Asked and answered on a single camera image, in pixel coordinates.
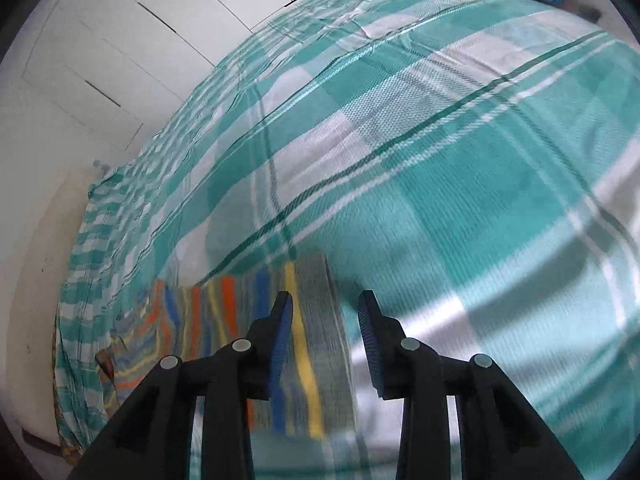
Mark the striped knitted sweater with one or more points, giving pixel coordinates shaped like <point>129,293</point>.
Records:
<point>220,305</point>

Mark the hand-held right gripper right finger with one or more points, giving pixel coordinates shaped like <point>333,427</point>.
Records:
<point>367,332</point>

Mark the white wardrobe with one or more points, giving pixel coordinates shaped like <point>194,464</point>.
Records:
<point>125,35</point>

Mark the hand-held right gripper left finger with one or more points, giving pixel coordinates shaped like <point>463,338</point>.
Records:
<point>283,340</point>

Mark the teal plaid bed blanket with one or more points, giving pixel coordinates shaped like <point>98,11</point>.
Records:
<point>450,185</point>

